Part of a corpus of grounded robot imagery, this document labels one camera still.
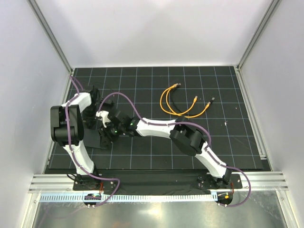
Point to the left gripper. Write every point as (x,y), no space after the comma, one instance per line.
(88,120)

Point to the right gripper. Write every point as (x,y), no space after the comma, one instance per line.
(105,133)

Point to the black network switch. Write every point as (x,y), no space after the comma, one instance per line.
(93,139)

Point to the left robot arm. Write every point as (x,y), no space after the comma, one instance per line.
(67,125)

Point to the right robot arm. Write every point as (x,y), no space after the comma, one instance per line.
(187,137)

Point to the black grid mat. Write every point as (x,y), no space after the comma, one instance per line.
(211,93)

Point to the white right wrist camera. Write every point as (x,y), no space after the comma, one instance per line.
(102,116)

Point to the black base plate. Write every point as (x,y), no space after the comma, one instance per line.
(154,182)

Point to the aluminium frame rail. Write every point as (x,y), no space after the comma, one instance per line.
(255,181)

